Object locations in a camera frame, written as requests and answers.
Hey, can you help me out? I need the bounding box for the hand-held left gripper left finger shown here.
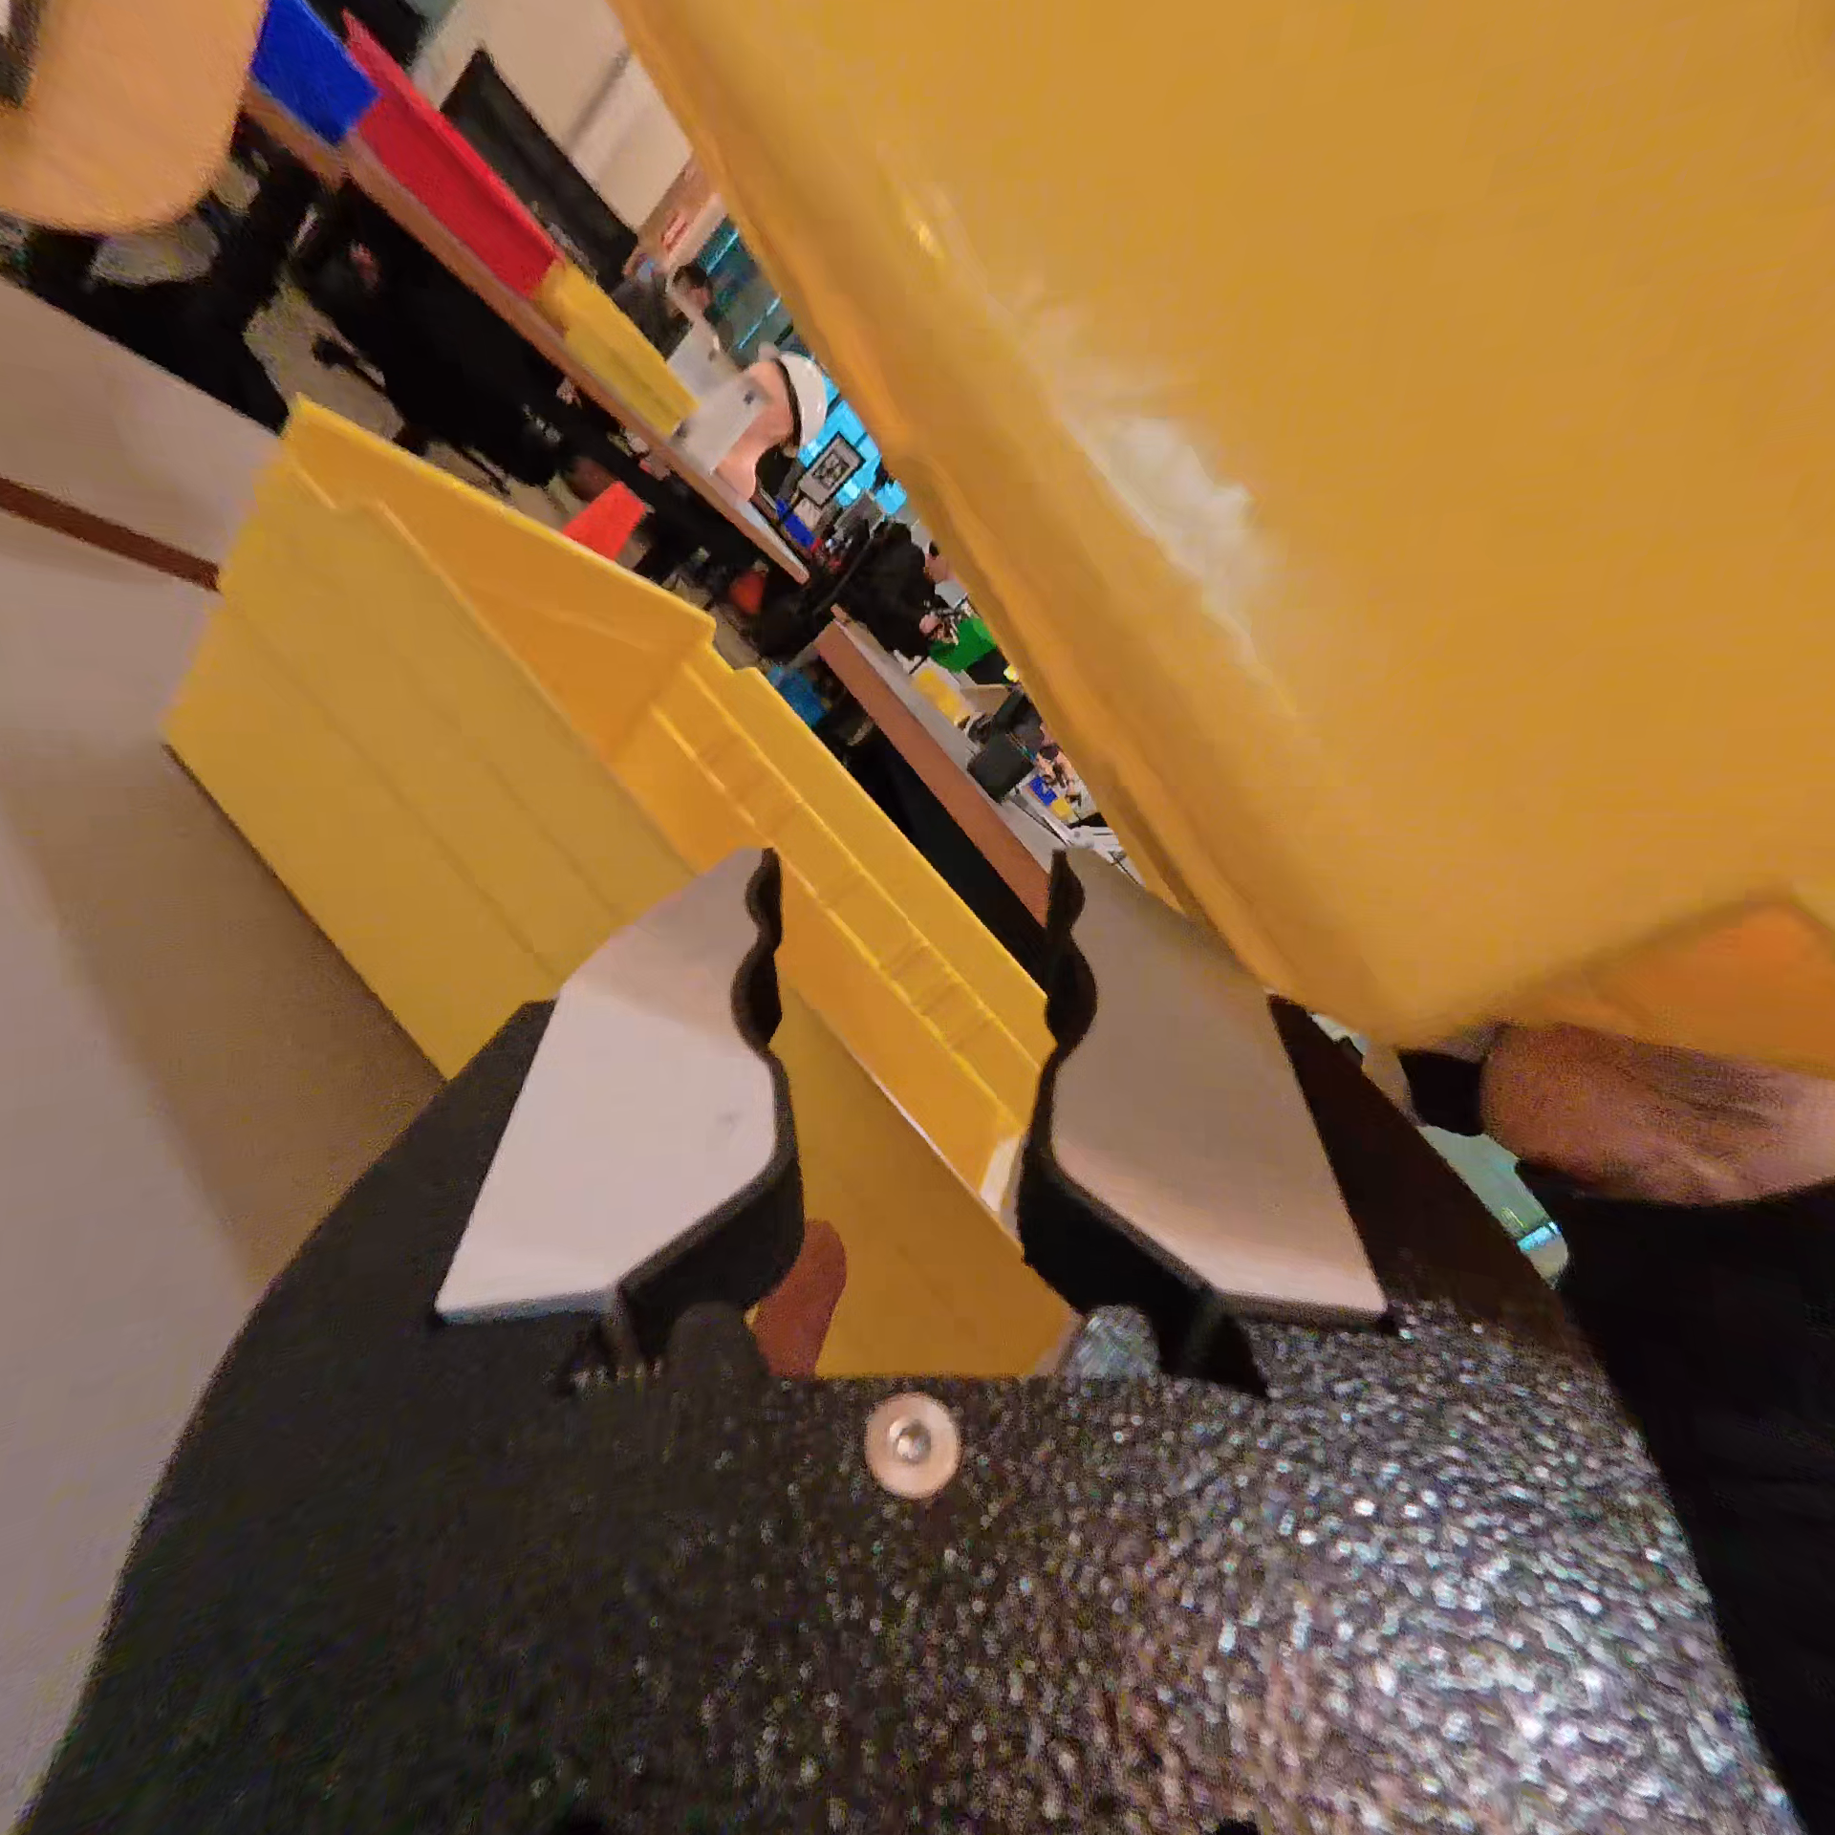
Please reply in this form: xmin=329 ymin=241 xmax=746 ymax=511
xmin=435 ymin=846 xmax=810 ymax=1369

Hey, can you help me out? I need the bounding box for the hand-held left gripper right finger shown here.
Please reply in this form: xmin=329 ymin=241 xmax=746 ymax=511
xmin=1013 ymin=848 xmax=1393 ymax=1403

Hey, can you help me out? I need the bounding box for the yellow plastic box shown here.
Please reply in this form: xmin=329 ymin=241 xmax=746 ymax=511
xmin=163 ymin=399 xmax=1080 ymax=1384
xmin=610 ymin=0 xmax=1835 ymax=1077

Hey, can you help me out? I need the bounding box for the person's right hand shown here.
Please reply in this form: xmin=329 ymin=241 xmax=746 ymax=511
xmin=1478 ymin=1022 xmax=1835 ymax=1208

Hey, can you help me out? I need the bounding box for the wooden edged table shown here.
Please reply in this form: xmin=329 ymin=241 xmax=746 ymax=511
xmin=814 ymin=617 xmax=1148 ymax=925

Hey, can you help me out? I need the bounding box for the small yellow storage bin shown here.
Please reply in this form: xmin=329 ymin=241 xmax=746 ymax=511
xmin=535 ymin=265 xmax=699 ymax=435

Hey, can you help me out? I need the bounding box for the long wooden table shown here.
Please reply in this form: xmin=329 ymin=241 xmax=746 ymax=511
xmin=341 ymin=136 xmax=812 ymax=585

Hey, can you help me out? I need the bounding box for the red storage bin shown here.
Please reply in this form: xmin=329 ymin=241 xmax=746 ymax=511
xmin=341 ymin=16 xmax=566 ymax=300

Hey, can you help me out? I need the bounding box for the blue storage bin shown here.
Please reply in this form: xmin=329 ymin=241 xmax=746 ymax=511
xmin=250 ymin=0 xmax=381 ymax=146

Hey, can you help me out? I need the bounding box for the round wooden board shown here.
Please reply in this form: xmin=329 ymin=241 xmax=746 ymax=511
xmin=0 ymin=0 xmax=270 ymax=234

